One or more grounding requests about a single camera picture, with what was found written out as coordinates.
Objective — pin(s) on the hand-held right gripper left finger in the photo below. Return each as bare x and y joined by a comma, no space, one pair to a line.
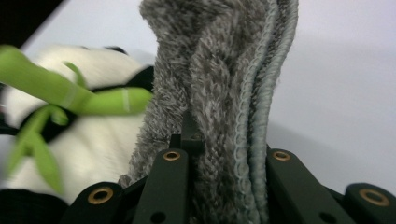
190,143

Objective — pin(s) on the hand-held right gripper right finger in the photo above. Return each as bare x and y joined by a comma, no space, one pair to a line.
289,177

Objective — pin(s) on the grey fluffy towel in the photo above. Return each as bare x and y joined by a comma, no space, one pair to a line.
214,77

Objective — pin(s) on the panda plush toy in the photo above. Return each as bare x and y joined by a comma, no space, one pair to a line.
93,149

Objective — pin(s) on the pale blue table mat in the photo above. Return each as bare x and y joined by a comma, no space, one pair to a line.
342,93

